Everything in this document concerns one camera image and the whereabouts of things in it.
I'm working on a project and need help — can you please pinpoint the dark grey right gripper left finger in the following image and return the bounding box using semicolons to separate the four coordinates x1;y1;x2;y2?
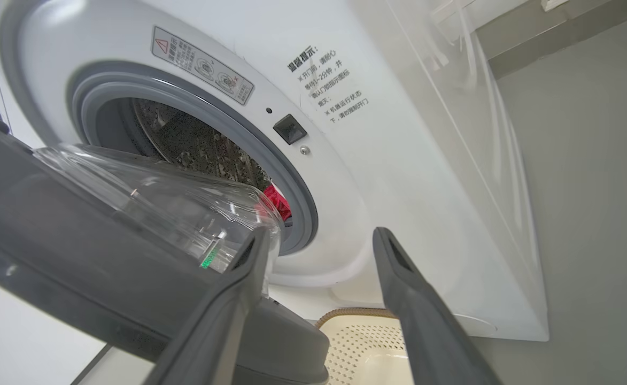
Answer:
145;226;272;385

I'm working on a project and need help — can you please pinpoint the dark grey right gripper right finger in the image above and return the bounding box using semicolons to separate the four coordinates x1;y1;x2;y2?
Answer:
372;227;502;385

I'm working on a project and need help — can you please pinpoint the red garment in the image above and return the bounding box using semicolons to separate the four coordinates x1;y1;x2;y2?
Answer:
262;183;292;222

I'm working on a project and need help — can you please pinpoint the dark grey washing machine door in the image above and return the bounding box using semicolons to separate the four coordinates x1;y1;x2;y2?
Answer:
0;110;331;385

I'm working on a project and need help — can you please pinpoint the cream perforated laundry basket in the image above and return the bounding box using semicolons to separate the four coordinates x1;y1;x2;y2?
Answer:
314;307;415;385

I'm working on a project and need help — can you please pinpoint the white washing machine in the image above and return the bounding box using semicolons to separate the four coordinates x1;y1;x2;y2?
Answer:
0;0;550;343

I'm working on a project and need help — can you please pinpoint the grey rubber door gasket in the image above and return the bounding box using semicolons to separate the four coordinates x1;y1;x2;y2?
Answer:
67;61;319;256

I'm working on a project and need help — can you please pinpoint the black door latch socket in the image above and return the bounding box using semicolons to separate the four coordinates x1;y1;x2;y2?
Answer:
273;113;308;145

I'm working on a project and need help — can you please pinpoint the perforated steel drum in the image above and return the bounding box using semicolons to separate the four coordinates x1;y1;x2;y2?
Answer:
131;98;271;190

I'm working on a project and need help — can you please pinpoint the grey warning label sticker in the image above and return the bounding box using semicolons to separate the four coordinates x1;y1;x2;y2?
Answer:
151;26;255;106

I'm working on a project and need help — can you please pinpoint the printed text notice sticker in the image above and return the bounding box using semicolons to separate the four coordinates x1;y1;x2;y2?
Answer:
285;45;370;125

